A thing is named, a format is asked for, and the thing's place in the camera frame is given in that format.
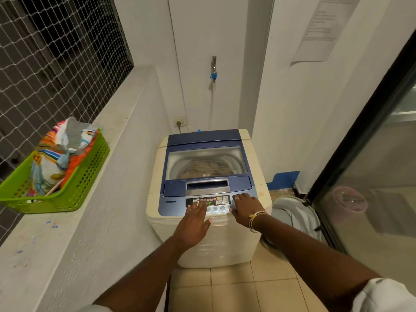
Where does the person's right hand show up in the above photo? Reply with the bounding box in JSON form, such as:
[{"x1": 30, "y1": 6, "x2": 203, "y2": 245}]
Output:
[{"x1": 230, "y1": 192, "x2": 268, "y2": 228}]

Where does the person's left hand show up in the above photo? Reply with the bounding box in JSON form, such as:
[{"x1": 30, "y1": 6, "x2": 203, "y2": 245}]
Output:
[{"x1": 172, "y1": 200, "x2": 212, "y2": 252}]

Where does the blue cream washing machine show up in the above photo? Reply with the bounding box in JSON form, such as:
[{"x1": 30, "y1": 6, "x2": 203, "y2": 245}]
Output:
[{"x1": 146, "y1": 129, "x2": 273, "y2": 269}]

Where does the colourful striped clothes pile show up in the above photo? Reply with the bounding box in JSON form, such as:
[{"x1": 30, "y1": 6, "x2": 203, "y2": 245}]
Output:
[{"x1": 26, "y1": 117, "x2": 99, "y2": 197}]

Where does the person's right forearm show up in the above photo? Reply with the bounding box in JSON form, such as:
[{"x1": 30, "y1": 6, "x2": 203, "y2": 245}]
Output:
[{"x1": 257, "y1": 214, "x2": 381, "y2": 312}]

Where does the person's left forearm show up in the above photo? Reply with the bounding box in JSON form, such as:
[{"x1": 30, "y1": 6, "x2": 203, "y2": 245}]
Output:
[{"x1": 92, "y1": 237, "x2": 189, "y2": 312}]

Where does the white round laundry hamper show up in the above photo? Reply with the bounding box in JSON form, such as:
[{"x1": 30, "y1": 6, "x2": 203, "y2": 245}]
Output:
[{"x1": 271, "y1": 195, "x2": 325, "y2": 243}]

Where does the green plastic basket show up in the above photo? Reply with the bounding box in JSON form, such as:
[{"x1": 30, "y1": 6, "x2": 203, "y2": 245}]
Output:
[{"x1": 0, "y1": 128, "x2": 111, "y2": 214}]

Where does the person's white shirt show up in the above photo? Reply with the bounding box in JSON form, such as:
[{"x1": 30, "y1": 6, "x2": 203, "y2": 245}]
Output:
[{"x1": 78, "y1": 277, "x2": 416, "y2": 312}]

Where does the silver bangle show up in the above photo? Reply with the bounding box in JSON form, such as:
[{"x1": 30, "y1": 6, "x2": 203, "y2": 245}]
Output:
[{"x1": 248, "y1": 213, "x2": 267, "y2": 234}]

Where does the pink plastic basin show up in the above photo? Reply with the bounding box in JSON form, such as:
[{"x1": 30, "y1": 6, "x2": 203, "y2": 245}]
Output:
[{"x1": 333, "y1": 186, "x2": 368, "y2": 214}]

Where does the black framed glass door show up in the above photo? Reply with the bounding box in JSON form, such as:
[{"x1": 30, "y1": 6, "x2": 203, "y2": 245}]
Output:
[{"x1": 305, "y1": 29, "x2": 416, "y2": 296}]

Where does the grey floor mat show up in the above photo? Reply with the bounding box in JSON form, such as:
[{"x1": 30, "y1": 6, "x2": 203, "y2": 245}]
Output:
[{"x1": 369, "y1": 188, "x2": 416, "y2": 237}]

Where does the steel kitchen sink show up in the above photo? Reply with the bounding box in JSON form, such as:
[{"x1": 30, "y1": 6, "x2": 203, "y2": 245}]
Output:
[{"x1": 387, "y1": 82, "x2": 416, "y2": 124}]

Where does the white paper sheet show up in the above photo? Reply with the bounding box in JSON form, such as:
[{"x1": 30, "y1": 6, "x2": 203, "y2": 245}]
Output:
[{"x1": 290, "y1": 0, "x2": 363, "y2": 67}]

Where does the white window safety net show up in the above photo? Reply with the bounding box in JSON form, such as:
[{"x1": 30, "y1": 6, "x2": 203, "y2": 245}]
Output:
[{"x1": 0, "y1": 0, "x2": 134, "y2": 246}]

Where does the gold bracelet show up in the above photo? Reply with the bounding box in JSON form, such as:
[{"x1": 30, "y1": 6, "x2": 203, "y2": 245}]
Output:
[{"x1": 248, "y1": 211, "x2": 268, "y2": 230}]

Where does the white inlet hose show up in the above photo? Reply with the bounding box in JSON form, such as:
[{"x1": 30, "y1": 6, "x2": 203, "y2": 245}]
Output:
[{"x1": 207, "y1": 82, "x2": 217, "y2": 130}]

